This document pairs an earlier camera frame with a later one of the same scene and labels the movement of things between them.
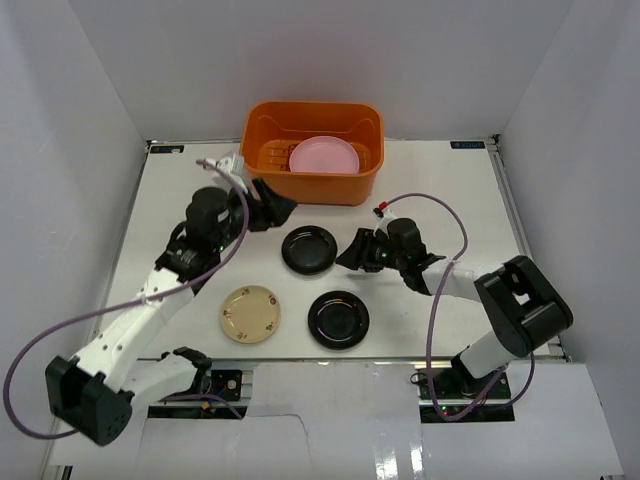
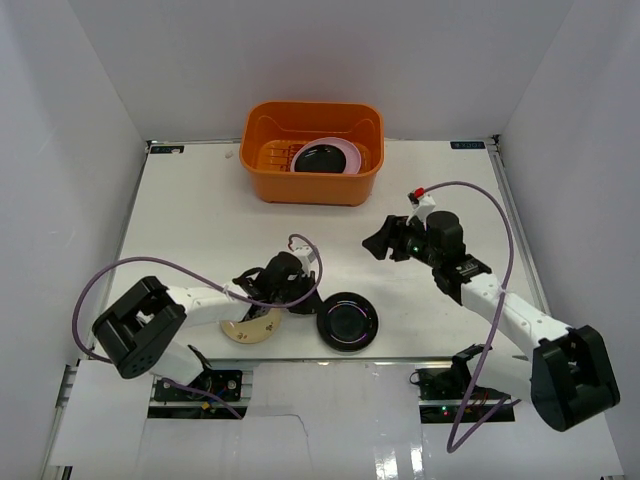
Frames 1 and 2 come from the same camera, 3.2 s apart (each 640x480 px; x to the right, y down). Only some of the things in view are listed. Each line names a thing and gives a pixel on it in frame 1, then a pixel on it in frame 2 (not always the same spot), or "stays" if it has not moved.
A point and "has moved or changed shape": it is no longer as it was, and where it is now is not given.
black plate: x=309 y=250 -> x=320 y=158
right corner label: x=467 y=144 stays
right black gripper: x=354 y=257 -> x=392 y=234
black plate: x=338 y=320 has moved or changed shape
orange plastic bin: x=270 y=129 stays
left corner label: x=164 y=149 stays
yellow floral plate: x=250 y=314 stays
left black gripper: x=255 y=206 -> x=304 y=295
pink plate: x=323 y=154 stays
